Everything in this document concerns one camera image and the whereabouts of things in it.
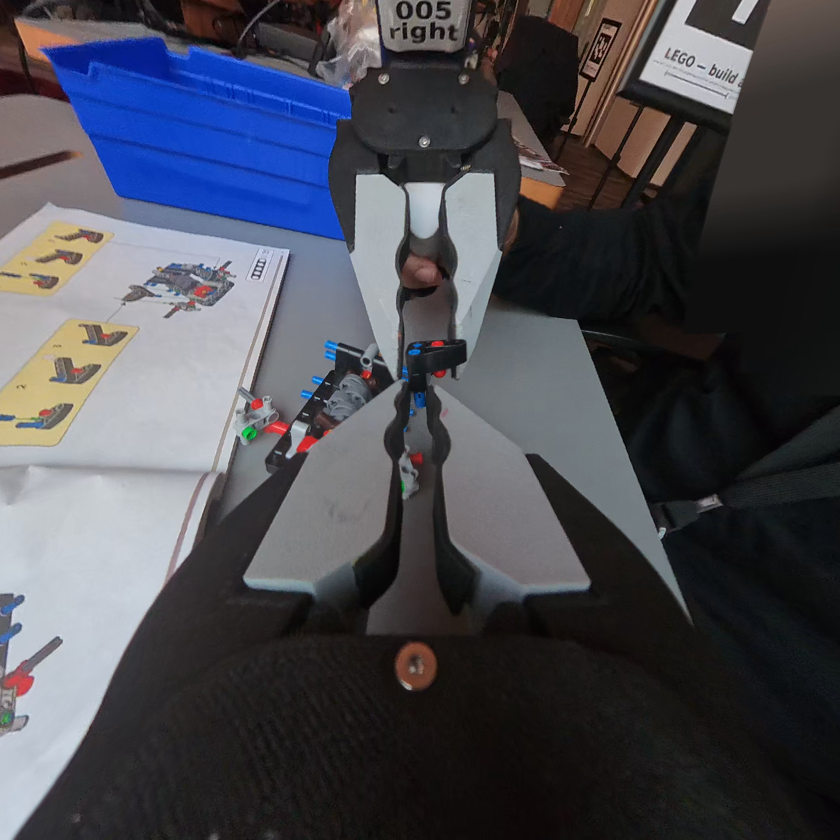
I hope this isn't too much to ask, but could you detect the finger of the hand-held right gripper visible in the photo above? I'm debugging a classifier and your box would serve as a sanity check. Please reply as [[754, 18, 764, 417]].
[[438, 171, 505, 380], [348, 172, 413, 382]]

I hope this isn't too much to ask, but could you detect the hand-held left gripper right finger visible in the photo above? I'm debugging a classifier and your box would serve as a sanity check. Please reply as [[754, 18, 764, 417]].
[[428, 384, 593, 616]]

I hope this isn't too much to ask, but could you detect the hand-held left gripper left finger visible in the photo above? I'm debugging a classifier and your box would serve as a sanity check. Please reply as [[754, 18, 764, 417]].
[[243, 382, 404, 611]]

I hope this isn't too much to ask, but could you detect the small black lego subassembly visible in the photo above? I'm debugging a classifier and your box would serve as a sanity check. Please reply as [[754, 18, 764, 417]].
[[402, 338, 468, 421]]

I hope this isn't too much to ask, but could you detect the black lego frame assembly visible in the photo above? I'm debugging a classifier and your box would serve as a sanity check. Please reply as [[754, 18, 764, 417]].
[[233, 340, 422, 501]]

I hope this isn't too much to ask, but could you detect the person's right forearm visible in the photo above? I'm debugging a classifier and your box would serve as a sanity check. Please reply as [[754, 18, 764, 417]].
[[492, 197, 710, 322]]

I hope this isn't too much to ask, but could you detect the person's right hand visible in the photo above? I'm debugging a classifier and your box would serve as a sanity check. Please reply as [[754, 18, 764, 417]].
[[402, 249, 446, 296]]

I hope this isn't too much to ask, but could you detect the small square marker poster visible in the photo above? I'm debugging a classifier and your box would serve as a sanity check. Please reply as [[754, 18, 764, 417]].
[[579, 18, 623, 81]]

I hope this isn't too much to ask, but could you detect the white instruction booklet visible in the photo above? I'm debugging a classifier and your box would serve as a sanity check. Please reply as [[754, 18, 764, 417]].
[[0, 203, 291, 788]]

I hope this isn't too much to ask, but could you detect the blue plastic bin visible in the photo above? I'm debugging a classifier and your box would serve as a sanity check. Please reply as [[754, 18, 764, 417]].
[[41, 36, 355, 237]]

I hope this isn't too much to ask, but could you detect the white sign on black stand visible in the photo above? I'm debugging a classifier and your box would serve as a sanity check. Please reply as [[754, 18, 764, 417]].
[[587, 0, 775, 211]]

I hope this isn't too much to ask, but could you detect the black strap with metal buckle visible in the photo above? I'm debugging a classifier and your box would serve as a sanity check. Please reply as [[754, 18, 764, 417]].
[[653, 459, 840, 536]]

